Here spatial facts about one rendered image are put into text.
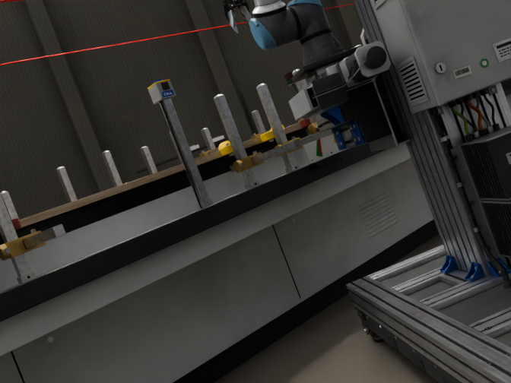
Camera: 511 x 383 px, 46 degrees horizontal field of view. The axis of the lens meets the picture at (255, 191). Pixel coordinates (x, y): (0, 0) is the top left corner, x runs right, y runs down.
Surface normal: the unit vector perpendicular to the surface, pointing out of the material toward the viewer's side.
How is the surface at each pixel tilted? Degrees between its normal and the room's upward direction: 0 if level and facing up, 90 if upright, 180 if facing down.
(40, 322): 90
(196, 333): 90
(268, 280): 90
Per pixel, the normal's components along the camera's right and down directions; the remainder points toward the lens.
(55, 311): 0.60, -0.19
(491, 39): 0.11, 0.01
